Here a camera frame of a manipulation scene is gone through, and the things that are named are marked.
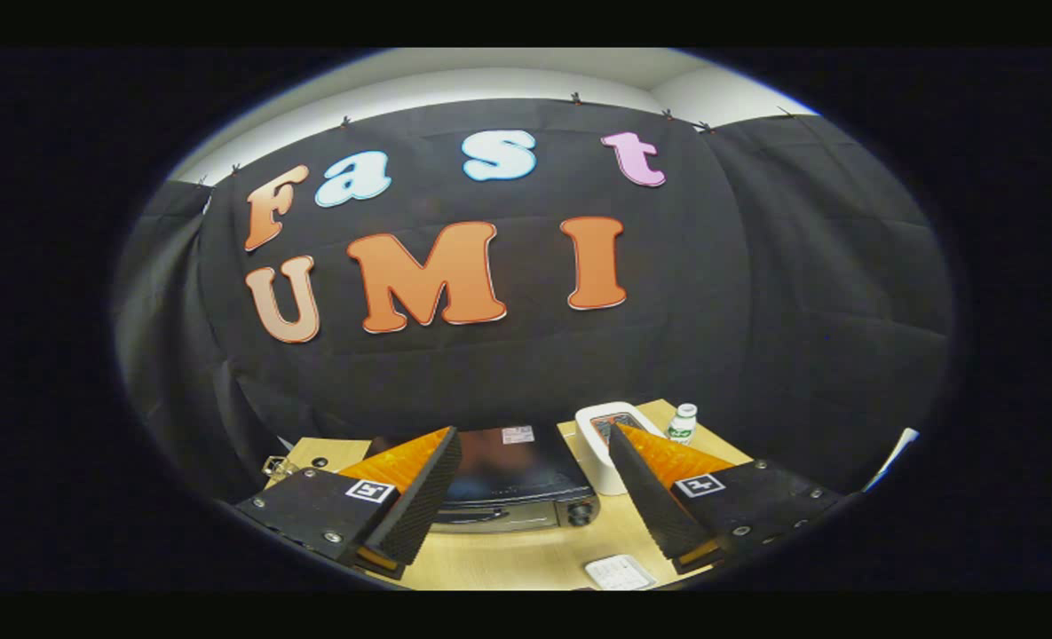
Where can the white ribbed tray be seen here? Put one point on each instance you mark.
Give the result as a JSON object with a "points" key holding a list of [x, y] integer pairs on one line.
{"points": [[619, 572]]}

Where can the white rectangular box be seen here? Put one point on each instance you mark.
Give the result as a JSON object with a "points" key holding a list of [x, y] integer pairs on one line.
{"points": [[597, 461]]}

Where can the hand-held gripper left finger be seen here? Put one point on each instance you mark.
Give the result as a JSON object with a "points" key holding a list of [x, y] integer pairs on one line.
{"points": [[419, 506]]}

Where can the white bottle with green label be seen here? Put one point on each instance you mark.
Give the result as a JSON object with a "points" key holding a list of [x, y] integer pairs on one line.
{"points": [[683, 426]]}

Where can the black toaster oven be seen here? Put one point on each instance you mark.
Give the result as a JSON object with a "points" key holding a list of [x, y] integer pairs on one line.
{"points": [[517, 479]]}

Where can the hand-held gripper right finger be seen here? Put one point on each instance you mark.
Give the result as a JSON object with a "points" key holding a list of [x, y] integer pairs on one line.
{"points": [[645, 497]]}

